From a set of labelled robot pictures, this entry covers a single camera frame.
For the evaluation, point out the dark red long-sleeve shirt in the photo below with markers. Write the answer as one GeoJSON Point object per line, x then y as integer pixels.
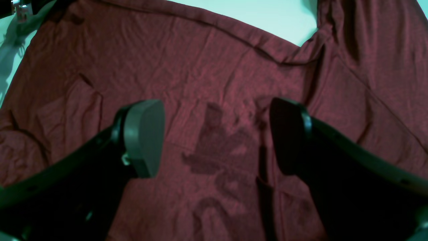
{"type": "Point", "coordinates": [364, 72]}

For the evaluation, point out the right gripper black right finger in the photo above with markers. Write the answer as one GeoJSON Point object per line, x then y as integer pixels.
{"type": "Point", "coordinates": [358, 196]}

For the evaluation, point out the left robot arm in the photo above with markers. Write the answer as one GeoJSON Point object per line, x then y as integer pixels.
{"type": "Point", "coordinates": [22, 9]}

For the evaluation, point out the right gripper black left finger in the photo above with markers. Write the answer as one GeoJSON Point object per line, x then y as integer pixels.
{"type": "Point", "coordinates": [77, 198]}

